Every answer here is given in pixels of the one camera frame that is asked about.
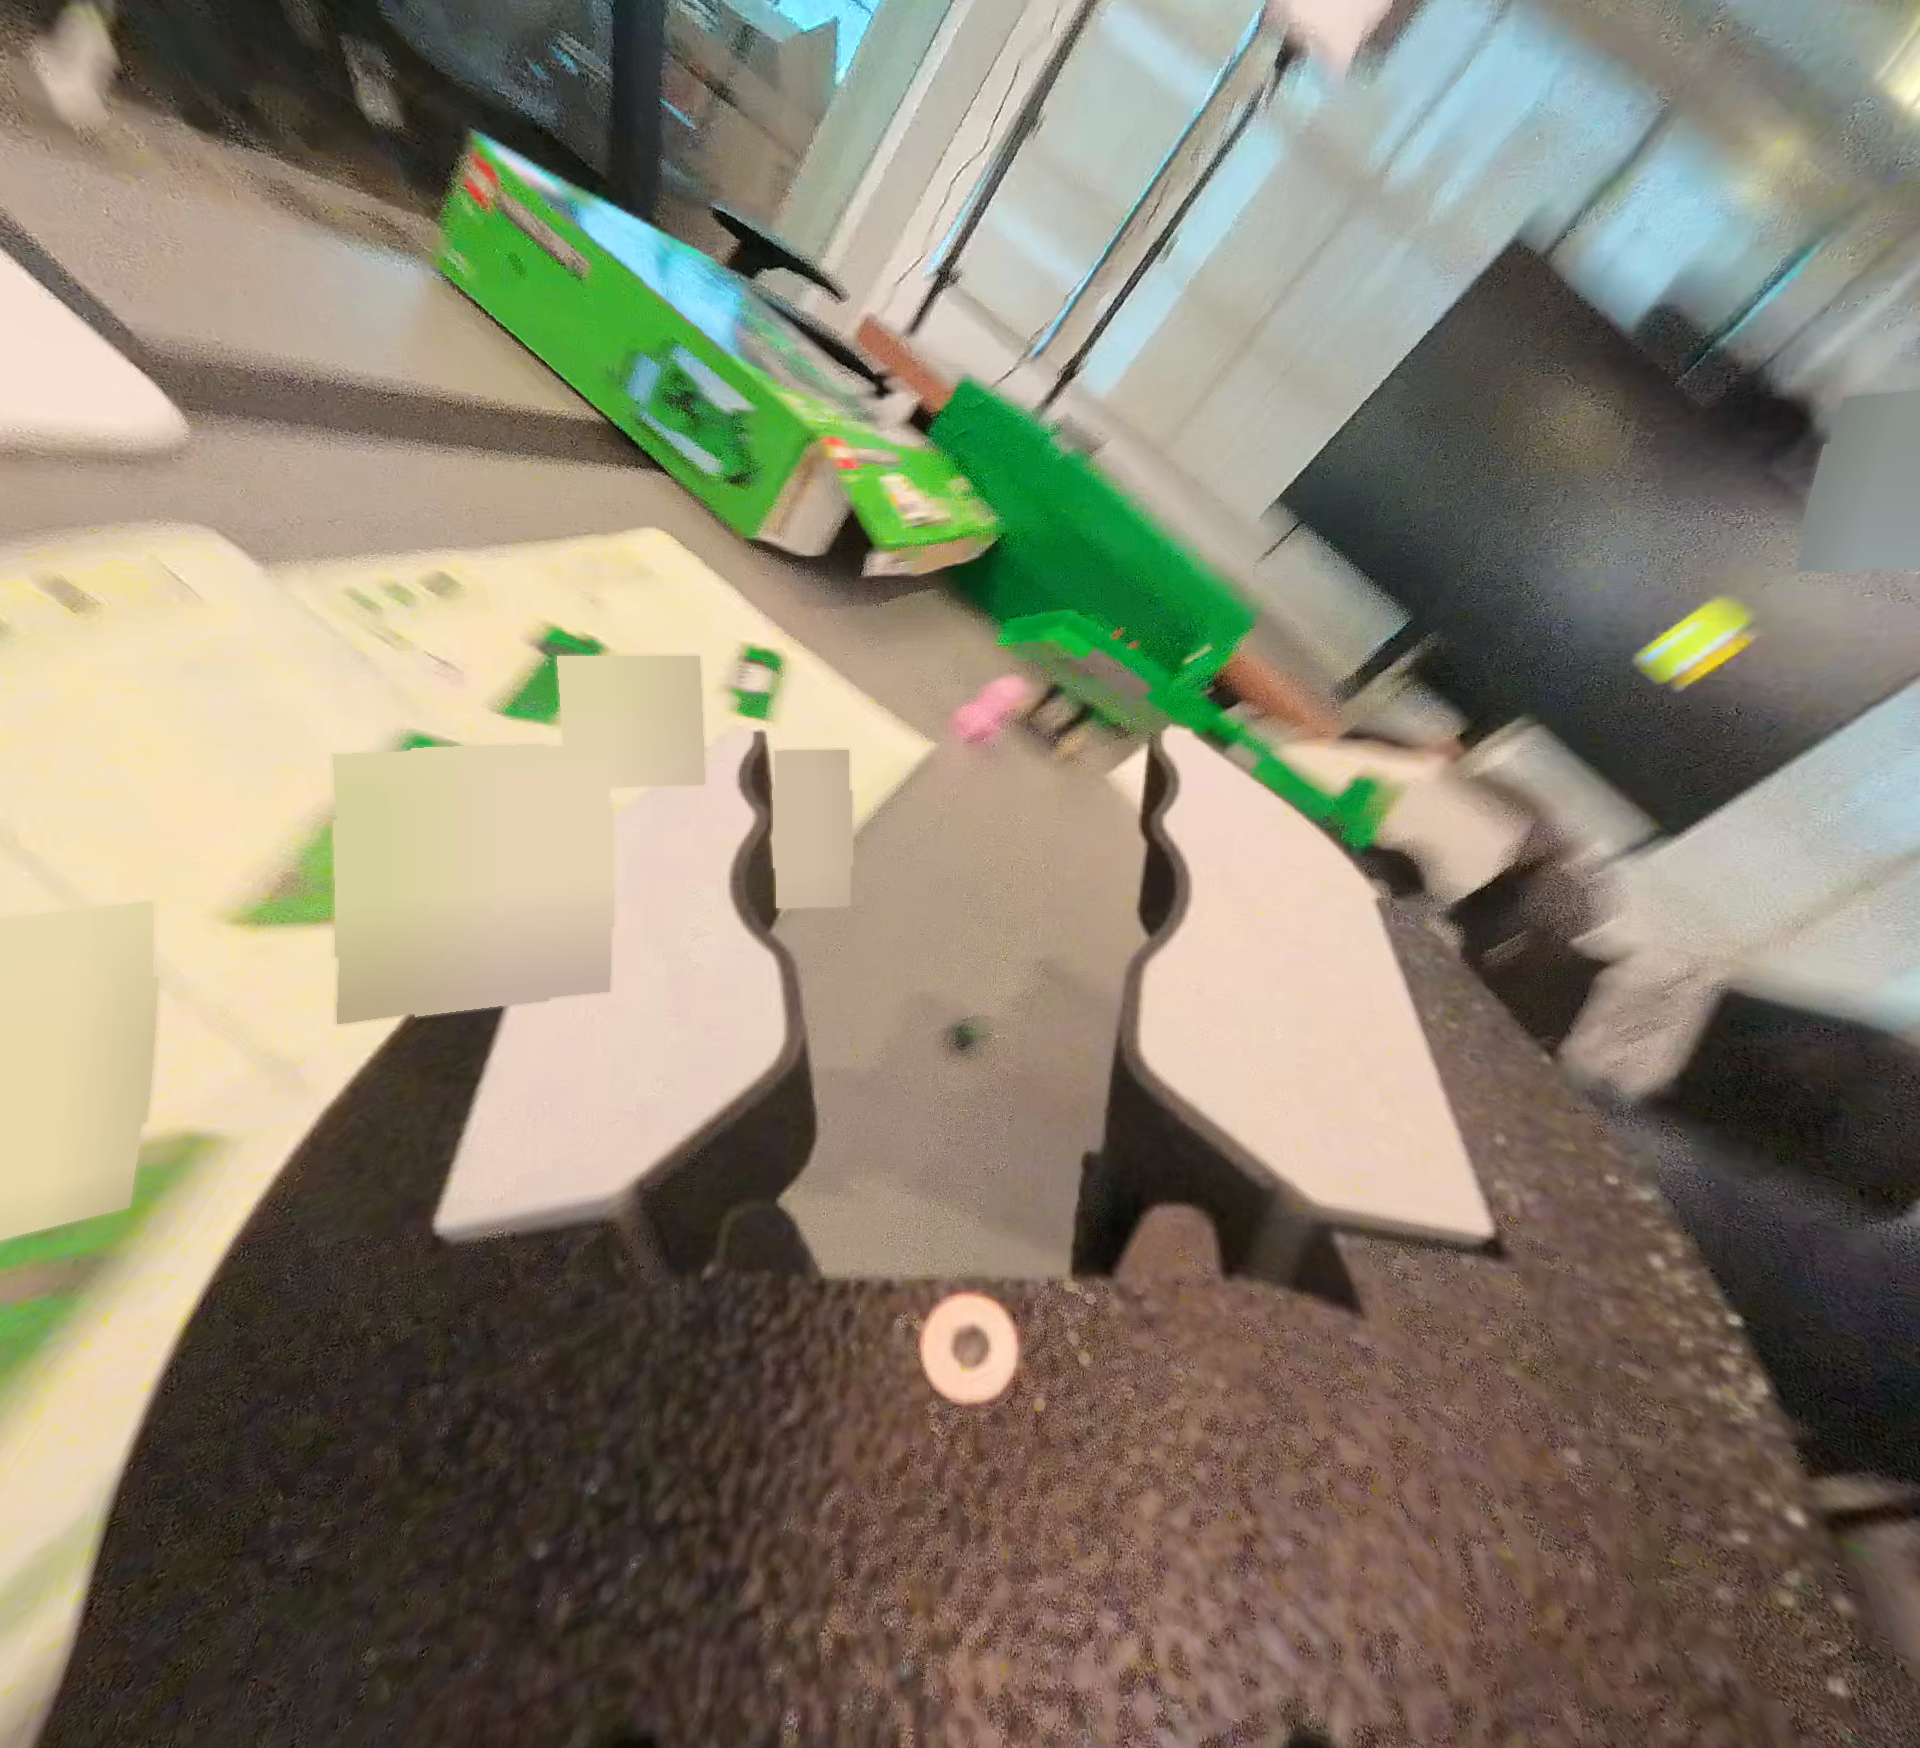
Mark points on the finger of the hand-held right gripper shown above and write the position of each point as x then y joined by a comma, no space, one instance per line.
1477,804
1643,997

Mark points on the green plastic bin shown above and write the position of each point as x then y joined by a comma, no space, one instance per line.
1081,518

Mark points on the black brick stand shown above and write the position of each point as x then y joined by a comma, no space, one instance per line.
1063,726

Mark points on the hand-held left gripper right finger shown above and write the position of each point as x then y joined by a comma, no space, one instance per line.
1275,1029

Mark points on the green studded brick plate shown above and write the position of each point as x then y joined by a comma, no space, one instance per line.
1306,781

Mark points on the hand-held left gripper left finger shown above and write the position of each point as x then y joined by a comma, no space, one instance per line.
632,1105

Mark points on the black office chair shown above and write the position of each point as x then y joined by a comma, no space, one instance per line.
780,257

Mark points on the grey desk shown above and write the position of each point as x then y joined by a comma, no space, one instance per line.
929,910

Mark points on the large black screen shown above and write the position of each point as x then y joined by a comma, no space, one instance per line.
1499,504

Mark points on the green cardboard toy box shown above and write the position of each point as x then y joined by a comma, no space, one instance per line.
632,339

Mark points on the pink brick pig figure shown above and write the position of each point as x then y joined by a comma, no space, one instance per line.
989,713

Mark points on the small dark green brick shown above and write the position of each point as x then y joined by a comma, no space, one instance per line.
968,1035

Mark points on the building instruction booklet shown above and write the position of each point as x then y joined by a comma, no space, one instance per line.
149,728

